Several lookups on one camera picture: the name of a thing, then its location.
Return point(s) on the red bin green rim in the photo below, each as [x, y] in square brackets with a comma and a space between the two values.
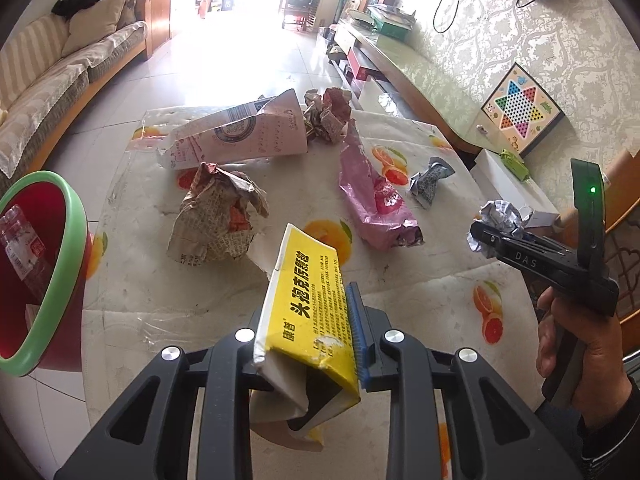
[46, 335]

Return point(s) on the pink white paper bag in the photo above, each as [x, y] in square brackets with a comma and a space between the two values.
[264, 128]

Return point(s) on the yellow medicine box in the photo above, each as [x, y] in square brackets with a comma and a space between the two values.
[303, 346]

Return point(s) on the right hand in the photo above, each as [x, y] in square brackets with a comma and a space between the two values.
[605, 387]

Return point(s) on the long tv cabinet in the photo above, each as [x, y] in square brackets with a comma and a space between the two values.
[431, 96]

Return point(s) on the plastic bottle in bin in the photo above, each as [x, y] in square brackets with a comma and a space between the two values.
[26, 252]

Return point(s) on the chinese checkers board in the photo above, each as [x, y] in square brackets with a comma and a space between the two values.
[522, 110]

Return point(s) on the wooden frame sofa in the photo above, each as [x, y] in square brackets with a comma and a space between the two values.
[42, 92]

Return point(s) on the pink foil snack bag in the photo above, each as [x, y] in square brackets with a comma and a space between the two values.
[382, 217]

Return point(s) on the crumpled red paper wad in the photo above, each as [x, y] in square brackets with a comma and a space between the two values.
[326, 114]

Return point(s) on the grey snack wrapper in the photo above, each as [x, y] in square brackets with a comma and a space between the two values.
[423, 184]

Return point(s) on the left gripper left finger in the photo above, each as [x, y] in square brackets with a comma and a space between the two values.
[179, 400]

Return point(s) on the beige cushion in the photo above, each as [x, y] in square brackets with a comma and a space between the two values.
[93, 24]

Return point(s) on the small green toy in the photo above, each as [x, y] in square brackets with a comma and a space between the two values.
[515, 165]

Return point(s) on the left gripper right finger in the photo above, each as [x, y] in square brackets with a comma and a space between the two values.
[492, 433]

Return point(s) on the crumpled newspaper ball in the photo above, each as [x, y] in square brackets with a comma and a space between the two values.
[213, 222]

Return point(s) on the white paper ball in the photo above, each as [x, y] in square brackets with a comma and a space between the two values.
[502, 216]

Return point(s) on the green box on cabinet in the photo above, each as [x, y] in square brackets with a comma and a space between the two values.
[390, 21]

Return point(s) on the wooden chair far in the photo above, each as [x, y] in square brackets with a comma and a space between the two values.
[300, 13]

